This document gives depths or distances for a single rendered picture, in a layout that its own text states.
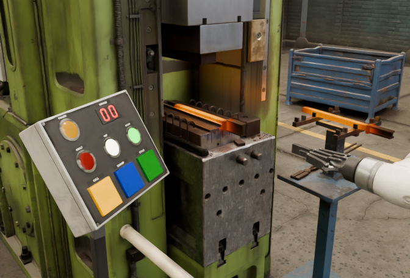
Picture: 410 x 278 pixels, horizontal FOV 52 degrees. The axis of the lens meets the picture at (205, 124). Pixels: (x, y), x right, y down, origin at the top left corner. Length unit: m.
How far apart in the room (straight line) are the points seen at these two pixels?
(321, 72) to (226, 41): 3.89
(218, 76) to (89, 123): 0.93
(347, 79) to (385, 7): 4.59
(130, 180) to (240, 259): 0.84
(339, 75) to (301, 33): 5.60
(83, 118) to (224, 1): 0.66
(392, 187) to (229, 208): 0.69
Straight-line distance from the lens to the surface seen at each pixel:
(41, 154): 1.04
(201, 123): 1.60
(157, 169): 1.21
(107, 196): 1.05
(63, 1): 1.71
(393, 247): 2.85
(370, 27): 9.79
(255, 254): 1.90
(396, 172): 1.17
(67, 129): 1.04
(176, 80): 1.99
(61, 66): 1.75
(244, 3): 1.55
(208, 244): 1.65
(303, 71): 5.47
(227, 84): 1.87
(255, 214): 1.78
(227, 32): 1.50
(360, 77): 5.13
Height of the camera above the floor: 1.49
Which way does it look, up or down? 18 degrees down
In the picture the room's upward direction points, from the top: straight up
